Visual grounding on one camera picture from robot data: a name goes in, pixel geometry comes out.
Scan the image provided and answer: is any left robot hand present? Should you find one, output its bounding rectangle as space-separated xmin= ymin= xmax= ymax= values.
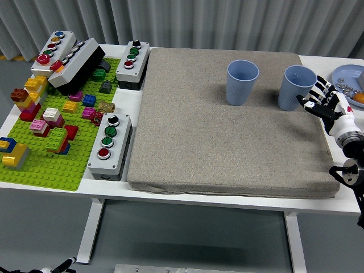
xmin=41 ymin=257 xmax=77 ymax=273

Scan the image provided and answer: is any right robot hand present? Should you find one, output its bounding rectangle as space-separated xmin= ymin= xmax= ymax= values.
xmin=296 ymin=75 xmax=356 ymax=137

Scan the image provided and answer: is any blue ribbed plastic cup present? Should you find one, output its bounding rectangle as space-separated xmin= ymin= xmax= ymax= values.
xmin=277 ymin=65 xmax=317 ymax=111
xmin=226 ymin=59 xmax=260 ymax=106

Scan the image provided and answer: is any blue plate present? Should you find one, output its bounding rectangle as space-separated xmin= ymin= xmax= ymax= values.
xmin=332 ymin=64 xmax=364 ymax=108

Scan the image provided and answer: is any white table leg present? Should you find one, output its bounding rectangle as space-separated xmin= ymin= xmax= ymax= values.
xmin=284 ymin=212 xmax=307 ymax=273
xmin=75 ymin=198 xmax=105 ymax=264

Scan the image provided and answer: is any green studded baseplate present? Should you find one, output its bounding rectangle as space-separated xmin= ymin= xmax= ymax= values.
xmin=0 ymin=57 xmax=122 ymax=192

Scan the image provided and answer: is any large yellow toy brick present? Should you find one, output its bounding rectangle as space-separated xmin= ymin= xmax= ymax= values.
xmin=2 ymin=143 xmax=28 ymax=167

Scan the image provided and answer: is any grey-brown fabric mat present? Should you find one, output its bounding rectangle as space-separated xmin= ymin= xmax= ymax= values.
xmin=127 ymin=47 xmax=341 ymax=199

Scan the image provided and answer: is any large green toy brick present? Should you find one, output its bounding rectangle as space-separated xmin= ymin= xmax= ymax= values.
xmin=45 ymin=127 xmax=69 ymax=150

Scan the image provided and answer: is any red toy brick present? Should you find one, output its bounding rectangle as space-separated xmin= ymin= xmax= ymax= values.
xmin=32 ymin=126 xmax=51 ymax=138
xmin=64 ymin=125 xmax=79 ymax=141
xmin=19 ymin=107 xmax=42 ymax=122

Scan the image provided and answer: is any four-button grey control box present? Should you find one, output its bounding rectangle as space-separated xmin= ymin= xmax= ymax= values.
xmin=87 ymin=113 xmax=133 ymax=182
xmin=115 ymin=40 xmax=151 ymax=91

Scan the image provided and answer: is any pink toy brick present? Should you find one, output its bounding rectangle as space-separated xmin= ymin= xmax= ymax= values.
xmin=29 ymin=119 xmax=48 ymax=133

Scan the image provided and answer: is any white toy brick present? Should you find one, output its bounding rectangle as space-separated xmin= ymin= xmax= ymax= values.
xmin=42 ymin=107 xmax=61 ymax=122

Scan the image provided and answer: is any small blue toy brick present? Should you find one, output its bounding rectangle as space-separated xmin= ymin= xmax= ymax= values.
xmin=82 ymin=94 xmax=97 ymax=108

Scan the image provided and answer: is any brown toy brick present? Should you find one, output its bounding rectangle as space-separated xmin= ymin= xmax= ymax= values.
xmin=10 ymin=88 xmax=30 ymax=102

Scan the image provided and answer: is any dark grey slope brick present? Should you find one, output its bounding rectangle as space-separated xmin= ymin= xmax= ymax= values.
xmin=98 ymin=80 xmax=113 ymax=94

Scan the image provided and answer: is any small green toy brick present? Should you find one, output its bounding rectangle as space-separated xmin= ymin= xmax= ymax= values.
xmin=92 ymin=68 xmax=107 ymax=82

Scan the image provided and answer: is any tilted grey-black control box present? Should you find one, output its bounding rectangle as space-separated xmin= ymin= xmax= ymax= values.
xmin=47 ymin=38 xmax=106 ymax=96

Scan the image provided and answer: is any five-button grey control box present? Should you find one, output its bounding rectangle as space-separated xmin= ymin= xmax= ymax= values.
xmin=30 ymin=30 xmax=77 ymax=79

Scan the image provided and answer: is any grey pleated curtain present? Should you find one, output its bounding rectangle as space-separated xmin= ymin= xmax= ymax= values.
xmin=0 ymin=0 xmax=364 ymax=61

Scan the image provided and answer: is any brass valve red handle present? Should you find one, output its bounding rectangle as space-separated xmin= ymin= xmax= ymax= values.
xmin=90 ymin=100 xmax=116 ymax=125

